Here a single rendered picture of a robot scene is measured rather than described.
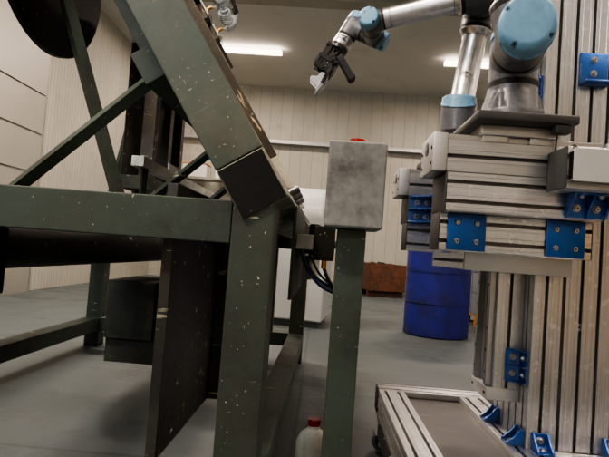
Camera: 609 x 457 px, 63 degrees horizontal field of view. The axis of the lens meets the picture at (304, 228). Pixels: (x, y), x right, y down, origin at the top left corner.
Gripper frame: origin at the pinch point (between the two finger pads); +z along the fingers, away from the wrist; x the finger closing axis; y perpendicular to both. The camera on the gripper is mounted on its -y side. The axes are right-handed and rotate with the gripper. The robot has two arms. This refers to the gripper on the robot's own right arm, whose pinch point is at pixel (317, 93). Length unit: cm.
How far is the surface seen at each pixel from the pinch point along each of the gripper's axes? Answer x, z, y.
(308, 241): 64, 52, -29
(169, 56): 91, 34, 15
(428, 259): -261, 7, -119
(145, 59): 85, 36, 22
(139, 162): 1, 60, 45
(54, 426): 13, 156, 15
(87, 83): -7, 44, 85
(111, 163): -7, 66, 59
